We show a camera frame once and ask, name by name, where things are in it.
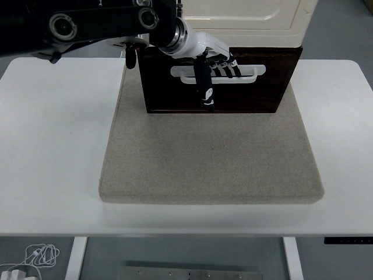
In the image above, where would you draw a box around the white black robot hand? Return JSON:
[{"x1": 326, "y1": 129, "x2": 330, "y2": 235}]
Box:
[{"x1": 159, "y1": 23, "x2": 242, "y2": 113}]

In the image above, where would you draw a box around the white drawer handle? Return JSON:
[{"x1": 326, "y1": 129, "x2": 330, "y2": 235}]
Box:
[{"x1": 170, "y1": 65, "x2": 266, "y2": 86}]

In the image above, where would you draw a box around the dark wooden drawer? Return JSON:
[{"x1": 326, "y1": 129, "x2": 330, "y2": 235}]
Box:
[{"x1": 139, "y1": 52, "x2": 301, "y2": 113}]

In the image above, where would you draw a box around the dark wooden drawer housing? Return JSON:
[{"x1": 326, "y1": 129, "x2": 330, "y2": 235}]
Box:
[{"x1": 136, "y1": 45, "x2": 303, "y2": 114}]

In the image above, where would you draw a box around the cream plastic cabinet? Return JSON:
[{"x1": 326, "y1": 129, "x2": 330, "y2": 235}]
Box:
[{"x1": 176, "y1": 0, "x2": 318, "y2": 49}]

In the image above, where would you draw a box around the grey felt mat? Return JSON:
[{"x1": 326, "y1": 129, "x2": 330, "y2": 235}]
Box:
[{"x1": 97, "y1": 51, "x2": 325, "y2": 206}]

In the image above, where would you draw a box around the grey metal plate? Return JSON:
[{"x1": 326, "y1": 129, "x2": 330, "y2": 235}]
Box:
[{"x1": 115, "y1": 265, "x2": 265, "y2": 280}]

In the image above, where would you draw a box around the white table leg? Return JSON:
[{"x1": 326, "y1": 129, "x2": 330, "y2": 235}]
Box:
[
  {"x1": 282, "y1": 236, "x2": 304, "y2": 280},
  {"x1": 64, "y1": 236, "x2": 88, "y2": 280}
]

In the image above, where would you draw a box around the black table control panel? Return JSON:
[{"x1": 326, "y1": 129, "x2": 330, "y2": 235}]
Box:
[{"x1": 323, "y1": 236, "x2": 373, "y2": 245}]

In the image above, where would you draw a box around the white charger plug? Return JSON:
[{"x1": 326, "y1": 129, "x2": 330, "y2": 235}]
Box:
[{"x1": 1, "y1": 269, "x2": 27, "y2": 280}]

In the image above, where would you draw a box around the white coiled cable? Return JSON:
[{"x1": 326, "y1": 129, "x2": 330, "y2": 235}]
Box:
[{"x1": 0, "y1": 243, "x2": 61, "y2": 280}]

